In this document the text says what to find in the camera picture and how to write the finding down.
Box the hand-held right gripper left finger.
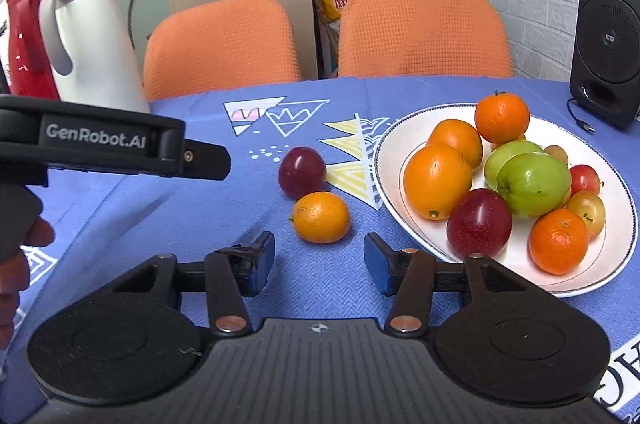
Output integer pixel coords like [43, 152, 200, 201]
[107, 231, 277, 339]

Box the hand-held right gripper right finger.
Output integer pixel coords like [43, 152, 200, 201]
[363, 233, 538, 339]

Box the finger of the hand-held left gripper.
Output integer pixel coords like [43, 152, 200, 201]
[179, 139, 232, 183]

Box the small round orange citrus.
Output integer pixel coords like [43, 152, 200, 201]
[291, 192, 351, 245]

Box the dark red plum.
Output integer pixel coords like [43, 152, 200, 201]
[446, 188, 514, 259]
[278, 146, 328, 201]

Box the white plate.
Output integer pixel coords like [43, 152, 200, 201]
[372, 104, 632, 298]

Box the large orange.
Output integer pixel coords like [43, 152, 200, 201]
[426, 119, 484, 169]
[402, 143, 474, 221]

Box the green jujube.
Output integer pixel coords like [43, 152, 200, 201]
[483, 140, 546, 192]
[496, 152, 573, 219]

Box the tangerine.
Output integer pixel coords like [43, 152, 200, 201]
[528, 208, 590, 276]
[474, 91, 531, 145]

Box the brown longan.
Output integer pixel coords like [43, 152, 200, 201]
[543, 145, 570, 167]

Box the small yellow-red plum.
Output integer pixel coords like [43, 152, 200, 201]
[565, 190, 606, 239]

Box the small red plum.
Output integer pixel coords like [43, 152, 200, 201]
[569, 164, 602, 197]

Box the person's left hand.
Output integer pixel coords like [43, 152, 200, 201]
[0, 220, 56, 351]

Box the blue printed tablecloth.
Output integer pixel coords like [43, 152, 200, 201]
[0, 76, 640, 424]

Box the white thermos jug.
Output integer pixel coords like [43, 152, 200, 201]
[38, 0, 151, 115]

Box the red thermos jug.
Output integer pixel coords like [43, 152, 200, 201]
[5, 0, 61, 102]

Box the orange chair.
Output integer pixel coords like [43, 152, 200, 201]
[142, 0, 302, 102]
[337, 0, 516, 79]

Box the yellow snack bag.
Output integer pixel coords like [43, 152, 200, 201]
[312, 0, 401, 79]

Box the black speaker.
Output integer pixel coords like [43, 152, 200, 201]
[569, 0, 640, 131]

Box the black speaker cable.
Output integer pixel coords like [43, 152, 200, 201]
[566, 98, 596, 135]

